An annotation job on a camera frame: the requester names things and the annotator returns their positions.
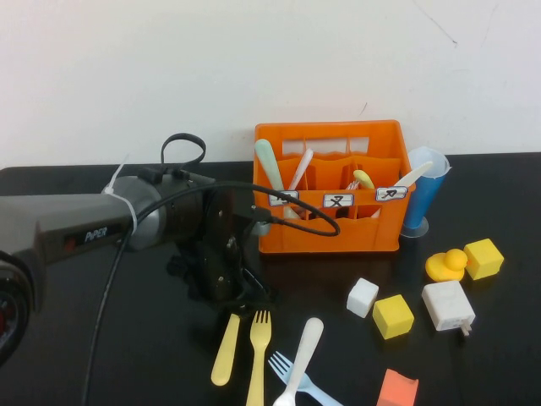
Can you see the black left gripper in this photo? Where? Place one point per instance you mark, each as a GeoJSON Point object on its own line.
{"type": "Point", "coordinates": [220, 279]}

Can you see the yellow plastic fork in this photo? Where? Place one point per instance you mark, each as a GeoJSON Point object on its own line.
{"type": "Point", "coordinates": [258, 338]}

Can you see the yellow plastic spoon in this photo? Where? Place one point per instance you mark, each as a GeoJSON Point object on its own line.
{"type": "Point", "coordinates": [227, 351]}

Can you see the orange plastic cutlery crate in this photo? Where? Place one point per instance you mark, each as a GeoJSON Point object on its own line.
{"type": "Point", "coordinates": [363, 237]}

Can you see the light blue plastic fork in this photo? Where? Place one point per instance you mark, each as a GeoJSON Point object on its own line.
{"type": "Point", "coordinates": [281, 365]}

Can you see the white foam cube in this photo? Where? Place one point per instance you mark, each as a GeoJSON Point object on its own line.
{"type": "Point", "coordinates": [362, 297]}

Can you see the white label with spoon character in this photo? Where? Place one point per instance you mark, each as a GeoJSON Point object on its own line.
{"type": "Point", "coordinates": [291, 195]}

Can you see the white label with fork character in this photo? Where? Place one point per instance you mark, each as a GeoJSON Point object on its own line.
{"type": "Point", "coordinates": [338, 200]}

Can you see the pale green plastic spoon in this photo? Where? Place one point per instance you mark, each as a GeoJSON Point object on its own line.
{"type": "Point", "coordinates": [268, 162]}

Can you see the yellow foam cube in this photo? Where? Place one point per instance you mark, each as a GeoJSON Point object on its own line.
{"type": "Point", "coordinates": [393, 317]}
{"type": "Point", "coordinates": [484, 260]}

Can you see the white pink plastic utensil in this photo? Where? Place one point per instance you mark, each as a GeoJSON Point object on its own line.
{"type": "Point", "coordinates": [303, 166]}

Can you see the pale pink plastic fork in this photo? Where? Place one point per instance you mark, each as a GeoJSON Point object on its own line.
{"type": "Point", "coordinates": [352, 185]}

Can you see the white zip tie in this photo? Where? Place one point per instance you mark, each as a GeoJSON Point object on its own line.
{"type": "Point", "coordinates": [127, 203]}

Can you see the salmon orange block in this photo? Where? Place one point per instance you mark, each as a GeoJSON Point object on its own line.
{"type": "Point", "coordinates": [396, 389]}

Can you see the white label with knife character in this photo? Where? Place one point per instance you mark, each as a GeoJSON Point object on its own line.
{"type": "Point", "coordinates": [391, 193]}

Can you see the white charger plug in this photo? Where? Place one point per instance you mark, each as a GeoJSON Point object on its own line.
{"type": "Point", "coordinates": [448, 304]}

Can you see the yellow rubber duck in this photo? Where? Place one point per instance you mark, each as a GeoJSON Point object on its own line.
{"type": "Point", "coordinates": [446, 266]}

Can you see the blue cone cup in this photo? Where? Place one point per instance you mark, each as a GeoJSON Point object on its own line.
{"type": "Point", "coordinates": [424, 199]}

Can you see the cream plastic knife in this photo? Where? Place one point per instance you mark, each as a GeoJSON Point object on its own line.
{"type": "Point", "coordinates": [416, 172]}

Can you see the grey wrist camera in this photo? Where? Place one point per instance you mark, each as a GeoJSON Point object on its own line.
{"type": "Point", "coordinates": [261, 228]}

